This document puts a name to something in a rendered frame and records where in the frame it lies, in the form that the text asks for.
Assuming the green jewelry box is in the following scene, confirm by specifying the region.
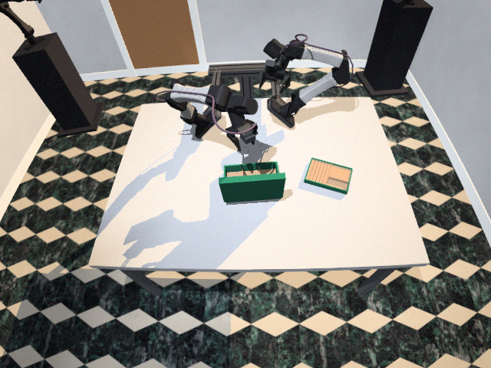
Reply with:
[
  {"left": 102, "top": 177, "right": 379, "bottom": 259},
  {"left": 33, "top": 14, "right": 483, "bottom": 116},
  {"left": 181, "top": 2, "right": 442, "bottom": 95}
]
[{"left": 219, "top": 161, "right": 286, "bottom": 202}]

